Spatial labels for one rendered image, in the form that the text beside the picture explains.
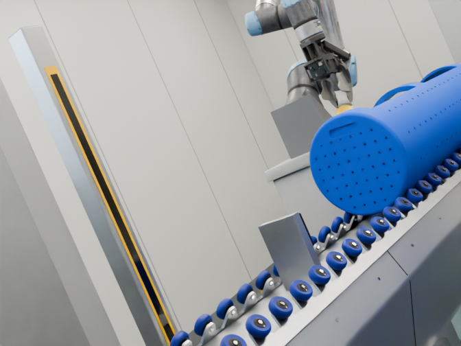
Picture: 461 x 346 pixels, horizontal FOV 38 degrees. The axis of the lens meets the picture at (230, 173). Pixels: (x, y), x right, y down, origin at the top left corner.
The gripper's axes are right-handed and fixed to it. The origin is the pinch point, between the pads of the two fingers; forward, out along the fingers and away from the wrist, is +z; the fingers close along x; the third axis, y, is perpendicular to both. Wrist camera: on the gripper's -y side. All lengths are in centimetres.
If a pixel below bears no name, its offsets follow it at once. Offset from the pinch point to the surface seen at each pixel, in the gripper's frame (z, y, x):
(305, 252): 27, 60, 9
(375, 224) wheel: 29, 39, 15
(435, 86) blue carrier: 7.6, -28.1, 15.6
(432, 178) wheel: 29.6, 1.8, 15.7
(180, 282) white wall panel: 72, -180, -289
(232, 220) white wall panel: 52, -284, -304
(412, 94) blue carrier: 6.5, -12.0, 14.6
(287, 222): 19, 60, 8
